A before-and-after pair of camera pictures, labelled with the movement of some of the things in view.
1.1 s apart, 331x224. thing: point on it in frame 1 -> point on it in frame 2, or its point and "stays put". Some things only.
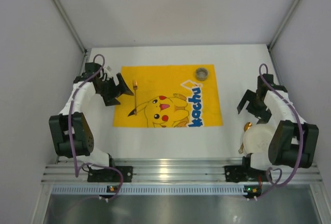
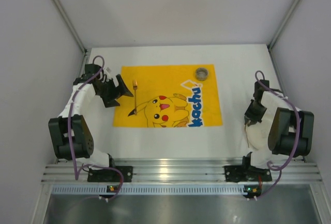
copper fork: [135, 87] stays put
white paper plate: [257, 138] stays put
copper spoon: [247, 125] -> [246, 124]
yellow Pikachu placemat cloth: [168, 95] stays put
